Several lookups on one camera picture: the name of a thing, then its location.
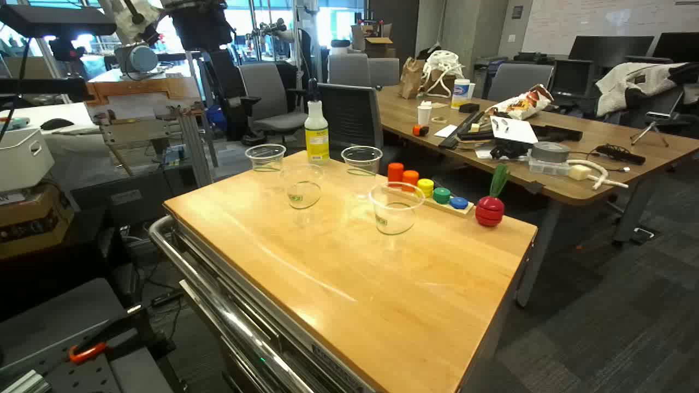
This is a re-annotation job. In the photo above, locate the wooden office desk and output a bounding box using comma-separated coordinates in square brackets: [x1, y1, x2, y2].
[379, 86, 699, 306]

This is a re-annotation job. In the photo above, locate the blue stacking peg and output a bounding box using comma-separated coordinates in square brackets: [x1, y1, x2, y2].
[451, 197, 467, 210]

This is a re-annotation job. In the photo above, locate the green stacking peg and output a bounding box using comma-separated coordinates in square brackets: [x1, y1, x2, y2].
[432, 187, 451, 205]

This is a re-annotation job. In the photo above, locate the white storage bin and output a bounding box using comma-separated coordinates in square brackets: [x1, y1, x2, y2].
[0, 129, 56, 192]

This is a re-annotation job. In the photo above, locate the white pill bottle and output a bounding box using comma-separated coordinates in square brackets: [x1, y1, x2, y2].
[417, 100, 432, 126]

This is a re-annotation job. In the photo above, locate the red toy radish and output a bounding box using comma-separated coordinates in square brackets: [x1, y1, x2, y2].
[477, 167, 509, 227]

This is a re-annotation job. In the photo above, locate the white paper sheet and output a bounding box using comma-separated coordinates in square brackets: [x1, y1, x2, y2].
[493, 117, 538, 145]

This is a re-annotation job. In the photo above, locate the cardboard box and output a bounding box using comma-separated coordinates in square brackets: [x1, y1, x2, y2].
[0, 183, 75, 260]

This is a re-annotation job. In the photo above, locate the white cloth on chair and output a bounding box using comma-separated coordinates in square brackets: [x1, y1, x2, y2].
[596, 62, 679, 117]

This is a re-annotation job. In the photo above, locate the yellow spray bottle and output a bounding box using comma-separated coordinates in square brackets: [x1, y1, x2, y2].
[304, 100, 330, 161]

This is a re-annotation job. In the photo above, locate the snack bag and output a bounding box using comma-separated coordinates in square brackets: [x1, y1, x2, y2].
[494, 84, 553, 121]

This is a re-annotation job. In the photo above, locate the black computer monitor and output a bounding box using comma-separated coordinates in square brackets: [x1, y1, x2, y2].
[551, 59, 594, 99]

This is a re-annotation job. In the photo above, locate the clear plastic cup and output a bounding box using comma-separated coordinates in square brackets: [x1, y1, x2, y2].
[341, 145, 382, 178]
[283, 165, 321, 210]
[246, 145, 287, 172]
[369, 182, 427, 235]

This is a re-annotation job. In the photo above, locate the red stacking peg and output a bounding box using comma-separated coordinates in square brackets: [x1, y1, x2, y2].
[387, 161, 404, 182]

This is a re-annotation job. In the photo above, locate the yellow stacking peg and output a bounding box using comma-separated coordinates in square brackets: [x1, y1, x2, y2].
[417, 180, 436, 199]

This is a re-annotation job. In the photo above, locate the clear plastic cup front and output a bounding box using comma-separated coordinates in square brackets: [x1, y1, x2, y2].
[369, 182, 427, 235]

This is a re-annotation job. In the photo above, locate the orange stacking peg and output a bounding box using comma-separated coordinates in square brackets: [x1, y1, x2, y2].
[402, 170, 420, 186]

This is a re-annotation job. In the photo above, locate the grey office chair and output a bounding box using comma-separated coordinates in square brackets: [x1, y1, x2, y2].
[238, 63, 307, 143]

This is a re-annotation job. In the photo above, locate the orange handled clamp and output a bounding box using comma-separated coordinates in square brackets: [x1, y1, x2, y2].
[68, 344, 108, 364]

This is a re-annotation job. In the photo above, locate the metal cart frame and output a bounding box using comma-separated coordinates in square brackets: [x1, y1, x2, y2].
[148, 216, 376, 393]

